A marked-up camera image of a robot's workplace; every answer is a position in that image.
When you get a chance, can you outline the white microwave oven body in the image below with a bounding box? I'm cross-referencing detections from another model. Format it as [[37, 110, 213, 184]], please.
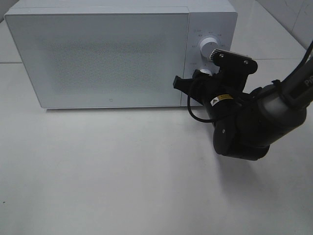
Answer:
[[4, 0, 238, 108]]

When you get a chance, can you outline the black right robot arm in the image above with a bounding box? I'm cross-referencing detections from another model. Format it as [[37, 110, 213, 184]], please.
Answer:
[[173, 46, 313, 161]]

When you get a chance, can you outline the white round knob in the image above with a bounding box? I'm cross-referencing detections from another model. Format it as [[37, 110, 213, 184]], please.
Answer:
[[200, 69, 212, 75], [200, 36, 219, 58]]

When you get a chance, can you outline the black right camera cable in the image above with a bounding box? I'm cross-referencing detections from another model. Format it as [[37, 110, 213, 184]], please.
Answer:
[[186, 73, 221, 122]]

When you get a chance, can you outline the white microwave door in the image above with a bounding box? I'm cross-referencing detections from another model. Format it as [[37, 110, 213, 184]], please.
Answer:
[[6, 14, 188, 109]]

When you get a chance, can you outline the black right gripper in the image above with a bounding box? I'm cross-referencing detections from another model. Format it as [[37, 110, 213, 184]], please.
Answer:
[[173, 70, 247, 115]]

